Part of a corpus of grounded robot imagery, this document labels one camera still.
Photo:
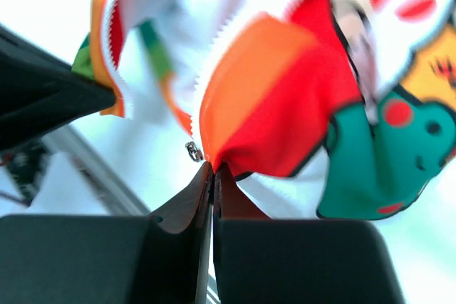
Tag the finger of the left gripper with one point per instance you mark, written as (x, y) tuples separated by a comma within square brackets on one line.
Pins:
[(40, 93)]

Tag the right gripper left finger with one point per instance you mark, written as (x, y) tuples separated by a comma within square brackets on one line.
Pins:
[(189, 205)]

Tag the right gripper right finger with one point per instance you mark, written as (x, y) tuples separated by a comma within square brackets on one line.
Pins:
[(229, 200)]

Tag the colourful children's zip jacket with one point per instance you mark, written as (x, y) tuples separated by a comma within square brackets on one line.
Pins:
[(336, 109)]

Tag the aluminium front rail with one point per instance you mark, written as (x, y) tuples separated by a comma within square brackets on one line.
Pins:
[(115, 195)]

